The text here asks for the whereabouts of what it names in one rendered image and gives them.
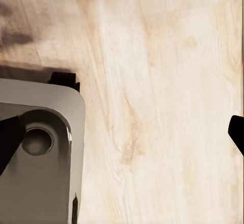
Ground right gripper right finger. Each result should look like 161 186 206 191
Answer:
228 115 244 155

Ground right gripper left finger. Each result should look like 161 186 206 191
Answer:
0 115 26 176

